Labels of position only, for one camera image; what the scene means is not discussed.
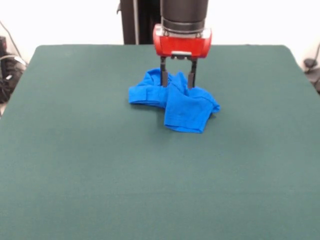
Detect black equipment pile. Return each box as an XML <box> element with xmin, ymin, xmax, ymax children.
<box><xmin>0</xmin><ymin>36</ymin><xmax>28</xmax><ymax>104</ymax></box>

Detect blue printed t-shirt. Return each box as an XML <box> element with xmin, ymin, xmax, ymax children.
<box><xmin>127</xmin><ymin>67</ymin><xmax>222</xmax><ymax>134</ymax></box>

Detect grey cable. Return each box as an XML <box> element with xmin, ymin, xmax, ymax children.
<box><xmin>0</xmin><ymin>21</ymin><xmax>21</xmax><ymax>59</ymax></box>

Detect dark green table cloth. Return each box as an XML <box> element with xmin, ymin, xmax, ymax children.
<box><xmin>0</xmin><ymin>44</ymin><xmax>320</xmax><ymax>240</ymax></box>

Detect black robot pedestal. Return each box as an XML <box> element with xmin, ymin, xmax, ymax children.
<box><xmin>116</xmin><ymin>0</ymin><xmax>162</xmax><ymax>46</ymax></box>

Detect black cable bundle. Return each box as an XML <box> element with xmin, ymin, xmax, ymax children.
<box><xmin>303</xmin><ymin>42</ymin><xmax>320</xmax><ymax>95</ymax></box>

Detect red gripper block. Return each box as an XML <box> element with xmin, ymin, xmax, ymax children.
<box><xmin>152</xmin><ymin>24</ymin><xmax>213</xmax><ymax>90</ymax></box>

